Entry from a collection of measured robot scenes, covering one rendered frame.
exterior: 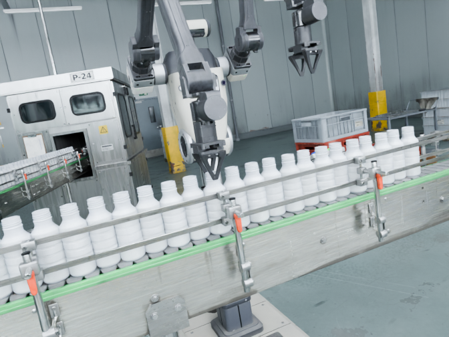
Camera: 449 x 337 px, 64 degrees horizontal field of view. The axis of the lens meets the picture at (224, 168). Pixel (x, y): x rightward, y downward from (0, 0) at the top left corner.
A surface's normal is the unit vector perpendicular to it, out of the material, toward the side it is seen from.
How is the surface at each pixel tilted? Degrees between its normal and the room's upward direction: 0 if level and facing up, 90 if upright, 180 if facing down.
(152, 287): 90
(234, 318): 90
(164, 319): 90
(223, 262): 90
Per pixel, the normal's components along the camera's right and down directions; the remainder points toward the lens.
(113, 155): 0.08, 0.15
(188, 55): 0.26, -0.38
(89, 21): 0.39, 0.09
